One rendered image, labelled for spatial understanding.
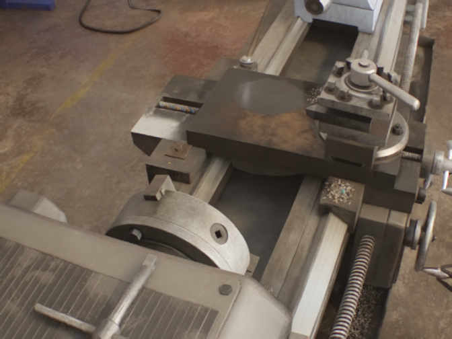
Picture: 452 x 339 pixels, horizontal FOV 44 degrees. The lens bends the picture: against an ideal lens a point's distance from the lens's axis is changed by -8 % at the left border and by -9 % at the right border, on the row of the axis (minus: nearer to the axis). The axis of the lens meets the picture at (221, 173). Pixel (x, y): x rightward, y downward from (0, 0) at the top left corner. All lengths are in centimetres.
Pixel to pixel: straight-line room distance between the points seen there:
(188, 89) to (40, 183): 133
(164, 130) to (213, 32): 228
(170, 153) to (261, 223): 30
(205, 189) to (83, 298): 86
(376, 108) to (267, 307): 70
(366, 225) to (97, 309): 97
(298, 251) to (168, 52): 249
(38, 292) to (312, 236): 84
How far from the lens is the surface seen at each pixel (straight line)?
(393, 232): 155
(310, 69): 219
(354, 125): 136
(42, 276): 76
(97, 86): 353
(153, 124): 170
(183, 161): 157
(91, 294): 73
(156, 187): 100
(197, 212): 97
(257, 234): 158
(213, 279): 72
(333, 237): 143
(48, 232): 81
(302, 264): 138
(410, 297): 240
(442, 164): 161
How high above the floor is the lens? 191
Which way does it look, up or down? 43 degrees down
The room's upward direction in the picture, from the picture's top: 4 degrees counter-clockwise
